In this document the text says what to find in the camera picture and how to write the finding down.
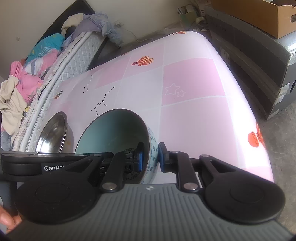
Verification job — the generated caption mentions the teal ceramic patterned bowl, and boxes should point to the teal ceramic patterned bowl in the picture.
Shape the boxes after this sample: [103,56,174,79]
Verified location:
[75,109,158,184]

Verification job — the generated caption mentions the small stainless steel bowl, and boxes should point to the small stainless steel bowl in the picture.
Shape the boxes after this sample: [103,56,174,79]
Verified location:
[35,111,74,153]

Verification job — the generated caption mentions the person's left hand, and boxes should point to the person's left hand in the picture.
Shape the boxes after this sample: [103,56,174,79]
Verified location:
[0,206,22,233]

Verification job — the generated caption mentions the beige cloth garment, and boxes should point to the beige cloth garment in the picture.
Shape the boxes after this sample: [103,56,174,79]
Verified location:
[1,75,27,136]

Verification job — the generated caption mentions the pink floral blanket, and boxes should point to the pink floral blanket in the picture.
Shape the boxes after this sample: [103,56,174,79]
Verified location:
[10,49,59,104]

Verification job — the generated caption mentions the pink patterned tablecloth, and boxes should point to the pink patterned tablecloth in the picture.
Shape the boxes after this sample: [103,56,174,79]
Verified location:
[21,31,275,185]

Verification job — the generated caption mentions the white quilted mattress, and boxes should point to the white quilted mattress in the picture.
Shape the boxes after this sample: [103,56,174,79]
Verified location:
[12,32,108,152]

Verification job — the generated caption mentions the blue cartoon pillow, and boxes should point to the blue cartoon pillow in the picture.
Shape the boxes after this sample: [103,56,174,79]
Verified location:
[26,33,65,64]

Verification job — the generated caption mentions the large black grey carton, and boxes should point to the large black grey carton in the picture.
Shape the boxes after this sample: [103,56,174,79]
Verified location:
[205,6,295,120]

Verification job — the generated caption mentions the lavender grey bedsheet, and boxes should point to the lavender grey bedsheet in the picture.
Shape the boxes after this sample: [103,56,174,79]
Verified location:
[61,12,123,49]

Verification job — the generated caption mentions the tape roll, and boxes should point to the tape roll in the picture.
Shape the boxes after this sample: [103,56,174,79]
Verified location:
[196,16,208,28]

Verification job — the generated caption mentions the green paper bag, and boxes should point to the green paper bag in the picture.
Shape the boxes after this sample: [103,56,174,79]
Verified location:
[177,4,198,26]

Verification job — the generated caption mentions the brown cardboard box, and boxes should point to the brown cardboard box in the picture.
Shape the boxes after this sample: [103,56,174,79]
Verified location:
[211,0,295,39]

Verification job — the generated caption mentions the white power cable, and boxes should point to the white power cable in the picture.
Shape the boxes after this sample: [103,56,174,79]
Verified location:
[114,20,158,43]

